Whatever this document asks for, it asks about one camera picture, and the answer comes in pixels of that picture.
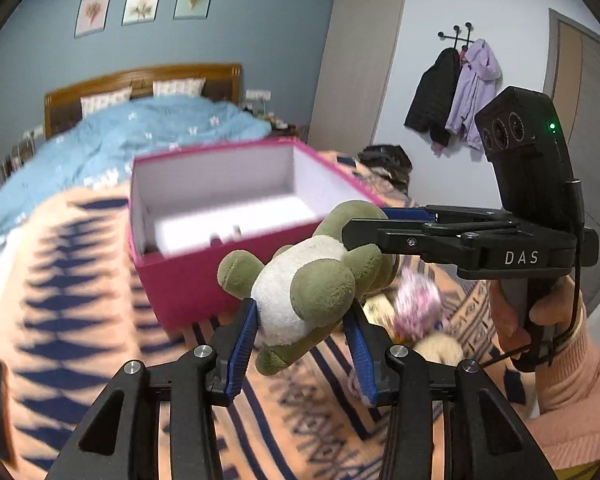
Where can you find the magenta cardboard box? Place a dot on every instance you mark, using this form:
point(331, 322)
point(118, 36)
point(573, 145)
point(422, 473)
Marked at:
point(190, 285)

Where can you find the purple jacket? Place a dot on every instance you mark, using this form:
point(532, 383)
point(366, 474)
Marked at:
point(472, 95)

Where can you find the white patterned pillow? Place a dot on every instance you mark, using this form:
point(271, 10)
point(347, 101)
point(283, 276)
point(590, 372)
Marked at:
point(179, 87)
point(105, 102)

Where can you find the grey door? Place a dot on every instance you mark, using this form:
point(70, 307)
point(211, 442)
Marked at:
point(580, 80)

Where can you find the green and white plush toy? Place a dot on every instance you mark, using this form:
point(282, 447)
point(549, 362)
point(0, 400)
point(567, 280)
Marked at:
point(290, 285)

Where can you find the person's right forearm pink sleeve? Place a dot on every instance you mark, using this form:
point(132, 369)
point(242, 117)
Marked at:
point(575, 390)

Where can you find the white wall socket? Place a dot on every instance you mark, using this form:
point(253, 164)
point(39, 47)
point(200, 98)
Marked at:
point(258, 95)

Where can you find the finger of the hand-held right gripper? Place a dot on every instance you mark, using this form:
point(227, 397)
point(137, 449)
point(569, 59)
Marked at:
point(405, 214)
point(380, 237)

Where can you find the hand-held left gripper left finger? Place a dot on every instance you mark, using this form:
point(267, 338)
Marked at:
point(242, 345)

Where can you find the light blue duvet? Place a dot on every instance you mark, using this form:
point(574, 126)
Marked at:
point(105, 145)

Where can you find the dark clothes pile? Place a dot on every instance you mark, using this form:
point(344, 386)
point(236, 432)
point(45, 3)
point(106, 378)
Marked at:
point(387, 160)

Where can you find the person's right hand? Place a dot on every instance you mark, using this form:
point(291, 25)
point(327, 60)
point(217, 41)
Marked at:
point(510, 315)

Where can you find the three framed wall pictures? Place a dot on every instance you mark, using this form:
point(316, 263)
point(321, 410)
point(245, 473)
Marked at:
point(93, 14)

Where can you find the beige wardrobe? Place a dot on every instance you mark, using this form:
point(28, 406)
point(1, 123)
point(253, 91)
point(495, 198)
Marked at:
point(360, 60)

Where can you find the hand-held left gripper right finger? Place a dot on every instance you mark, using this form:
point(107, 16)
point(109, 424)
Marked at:
point(360, 360)

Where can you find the white framed flower picture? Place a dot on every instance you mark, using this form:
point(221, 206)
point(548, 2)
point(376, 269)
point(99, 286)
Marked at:
point(142, 4)

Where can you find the black jacket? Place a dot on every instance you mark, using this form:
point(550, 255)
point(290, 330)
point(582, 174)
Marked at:
point(432, 100)

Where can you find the bedside table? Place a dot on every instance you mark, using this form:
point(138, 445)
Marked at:
point(290, 132)

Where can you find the black wall coat hooks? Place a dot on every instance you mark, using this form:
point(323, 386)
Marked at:
point(457, 34)

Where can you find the wooden headboard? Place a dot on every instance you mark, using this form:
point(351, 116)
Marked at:
point(130, 77)

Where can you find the pink and white pom-pom toy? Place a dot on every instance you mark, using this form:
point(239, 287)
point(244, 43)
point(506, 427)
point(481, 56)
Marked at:
point(417, 300)

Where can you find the yellow tissue pack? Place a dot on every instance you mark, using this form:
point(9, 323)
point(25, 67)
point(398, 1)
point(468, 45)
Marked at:
point(380, 310)

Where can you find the orange and blue patterned blanket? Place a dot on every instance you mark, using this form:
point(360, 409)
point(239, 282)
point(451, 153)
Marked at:
point(80, 310)

